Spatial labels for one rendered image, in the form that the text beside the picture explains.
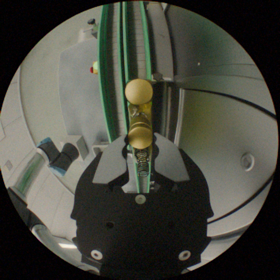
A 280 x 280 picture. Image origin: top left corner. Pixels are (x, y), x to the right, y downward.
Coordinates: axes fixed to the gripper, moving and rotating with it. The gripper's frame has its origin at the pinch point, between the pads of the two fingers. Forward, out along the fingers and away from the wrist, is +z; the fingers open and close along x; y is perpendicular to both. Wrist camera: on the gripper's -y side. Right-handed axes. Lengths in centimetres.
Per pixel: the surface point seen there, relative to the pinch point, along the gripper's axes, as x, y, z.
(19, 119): -361, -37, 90
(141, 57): 1.6, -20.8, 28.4
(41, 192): -362, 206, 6
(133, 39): -0.8, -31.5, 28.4
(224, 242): 12.8, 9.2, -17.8
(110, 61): -11.3, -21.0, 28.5
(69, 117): -52, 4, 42
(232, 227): 11.9, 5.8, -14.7
